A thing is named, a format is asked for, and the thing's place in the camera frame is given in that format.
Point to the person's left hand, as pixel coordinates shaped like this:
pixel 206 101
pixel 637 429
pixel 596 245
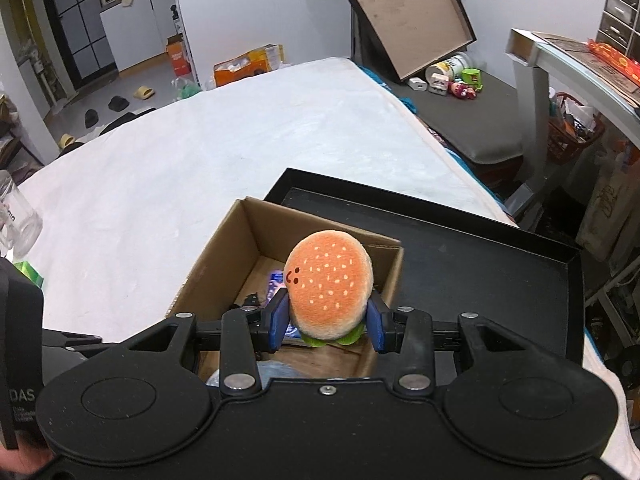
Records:
pixel 24 460

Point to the grey drawer organizer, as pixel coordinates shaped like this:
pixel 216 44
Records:
pixel 619 27

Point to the green tissue box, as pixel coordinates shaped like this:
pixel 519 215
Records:
pixel 30 272

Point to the black slipper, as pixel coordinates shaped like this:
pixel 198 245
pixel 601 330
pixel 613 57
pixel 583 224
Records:
pixel 118 104

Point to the glass jar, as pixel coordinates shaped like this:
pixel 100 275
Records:
pixel 21 225

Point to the grey bench seat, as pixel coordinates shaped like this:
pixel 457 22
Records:
pixel 486 131

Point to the red wire basket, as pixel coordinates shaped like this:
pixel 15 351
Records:
pixel 573 127

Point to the orange cardboard box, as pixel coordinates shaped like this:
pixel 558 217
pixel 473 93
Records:
pixel 258 61

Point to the purple tissue pack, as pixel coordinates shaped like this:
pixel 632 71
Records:
pixel 276 282

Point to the large leaning cardboard lid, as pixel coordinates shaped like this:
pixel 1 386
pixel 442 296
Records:
pixel 414 34

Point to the plush hamburger toy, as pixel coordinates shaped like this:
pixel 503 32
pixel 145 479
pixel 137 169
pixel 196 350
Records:
pixel 329 278

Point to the black stitched fabric pouch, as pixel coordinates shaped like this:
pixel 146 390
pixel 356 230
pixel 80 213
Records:
pixel 249 303

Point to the curved grey desk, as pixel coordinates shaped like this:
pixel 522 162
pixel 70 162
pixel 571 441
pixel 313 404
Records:
pixel 537 57

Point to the white blanket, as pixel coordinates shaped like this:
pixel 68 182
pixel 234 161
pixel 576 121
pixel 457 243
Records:
pixel 126 216

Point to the brown cardboard box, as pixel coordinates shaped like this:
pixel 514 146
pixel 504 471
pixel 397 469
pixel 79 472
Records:
pixel 254 240

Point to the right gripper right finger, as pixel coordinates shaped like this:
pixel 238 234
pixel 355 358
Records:
pixel 409 333

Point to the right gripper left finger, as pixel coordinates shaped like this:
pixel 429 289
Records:
pixel 243 333

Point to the white supplement jar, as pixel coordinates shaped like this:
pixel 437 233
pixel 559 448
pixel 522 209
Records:
pixel 451 67

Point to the green toy cup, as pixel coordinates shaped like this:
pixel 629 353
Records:
pixel 472 77

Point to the yellow slipper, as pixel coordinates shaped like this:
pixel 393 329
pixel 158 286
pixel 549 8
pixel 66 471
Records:
pixel 144 93

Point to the red paper scrolls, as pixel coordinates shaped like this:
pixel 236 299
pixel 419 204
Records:
pixel 616 59

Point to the grey fluffy plush toy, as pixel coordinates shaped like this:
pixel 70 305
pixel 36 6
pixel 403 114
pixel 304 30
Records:
pixel 266 371

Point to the black tray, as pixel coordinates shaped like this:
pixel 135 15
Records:
pixel 456 261

